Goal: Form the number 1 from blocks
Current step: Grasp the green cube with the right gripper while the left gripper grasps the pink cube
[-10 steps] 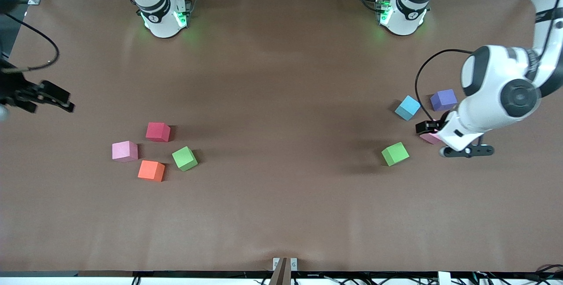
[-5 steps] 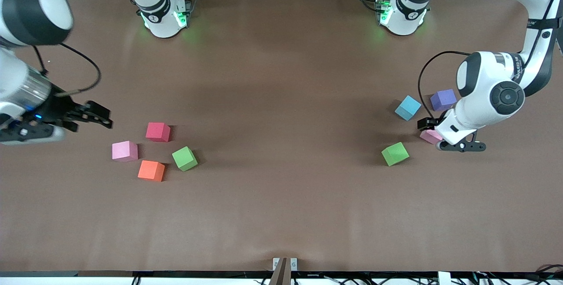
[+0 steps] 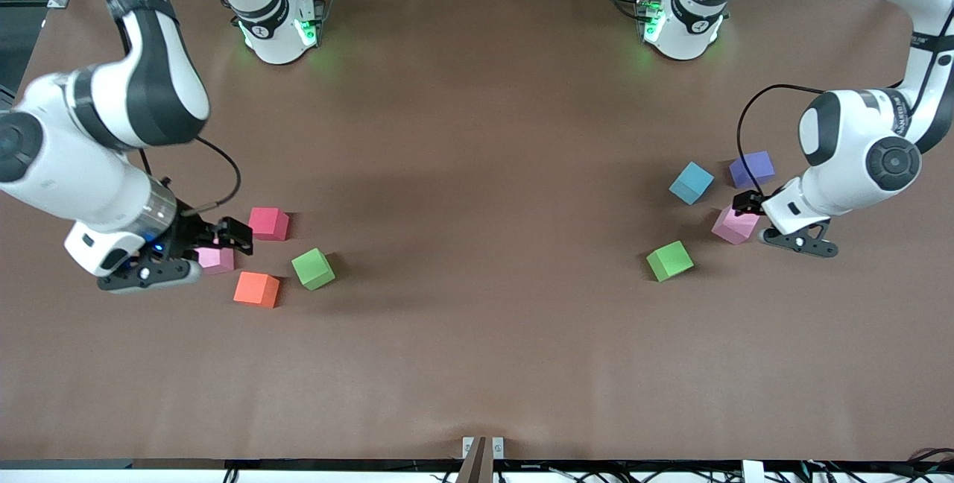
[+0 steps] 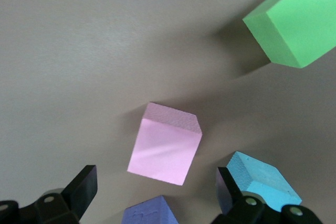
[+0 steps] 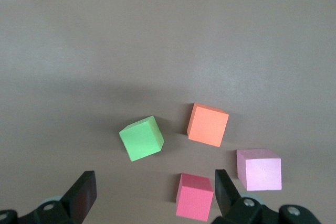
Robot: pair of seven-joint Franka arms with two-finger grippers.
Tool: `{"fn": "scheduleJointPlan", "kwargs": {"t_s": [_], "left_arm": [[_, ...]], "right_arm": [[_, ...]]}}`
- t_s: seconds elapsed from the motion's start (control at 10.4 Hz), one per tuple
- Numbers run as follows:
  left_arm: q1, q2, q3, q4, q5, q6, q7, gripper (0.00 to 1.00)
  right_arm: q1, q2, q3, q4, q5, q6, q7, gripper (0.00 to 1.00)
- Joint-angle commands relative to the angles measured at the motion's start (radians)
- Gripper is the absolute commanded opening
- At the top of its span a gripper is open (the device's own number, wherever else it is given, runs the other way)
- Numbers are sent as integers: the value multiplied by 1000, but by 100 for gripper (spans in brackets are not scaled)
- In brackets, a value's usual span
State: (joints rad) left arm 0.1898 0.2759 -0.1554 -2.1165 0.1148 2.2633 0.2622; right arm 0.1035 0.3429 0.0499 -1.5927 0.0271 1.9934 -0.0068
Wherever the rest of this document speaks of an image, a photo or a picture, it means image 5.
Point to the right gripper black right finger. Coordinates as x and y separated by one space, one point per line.
225 197

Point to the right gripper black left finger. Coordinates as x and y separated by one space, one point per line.
81 197

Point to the orange foam cube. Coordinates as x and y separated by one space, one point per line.
207 127

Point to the green foam cube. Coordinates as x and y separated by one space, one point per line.
140 140

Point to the crimson pink foam cube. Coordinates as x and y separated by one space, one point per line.
194 203

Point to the light pink foam cube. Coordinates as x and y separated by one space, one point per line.
262 174

